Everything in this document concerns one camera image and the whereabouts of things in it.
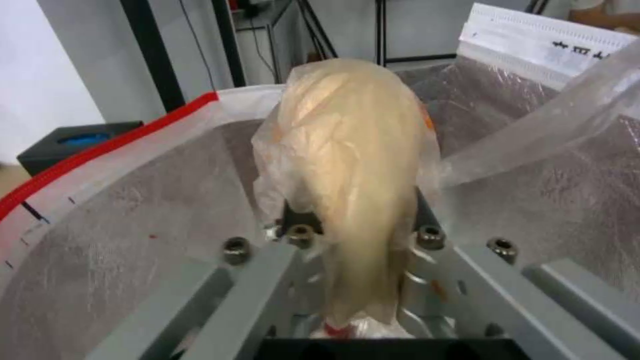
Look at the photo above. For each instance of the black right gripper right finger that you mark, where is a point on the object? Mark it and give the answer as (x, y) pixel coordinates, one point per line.
(480, 285)

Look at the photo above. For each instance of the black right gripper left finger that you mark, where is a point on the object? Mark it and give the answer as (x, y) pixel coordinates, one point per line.
(250, 285)

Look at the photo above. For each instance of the translucent plastic bag trash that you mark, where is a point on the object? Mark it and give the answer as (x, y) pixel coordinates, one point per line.
(350, 161)

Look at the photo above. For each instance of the clear plastic strip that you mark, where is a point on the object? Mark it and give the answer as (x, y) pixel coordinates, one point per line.
(545, 120)

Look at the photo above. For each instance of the black box with blue item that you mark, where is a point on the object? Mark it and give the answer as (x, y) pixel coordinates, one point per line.
(75, 140)

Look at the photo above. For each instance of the black metal frame stand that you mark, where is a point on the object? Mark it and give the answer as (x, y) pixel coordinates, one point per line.
(295, 33)

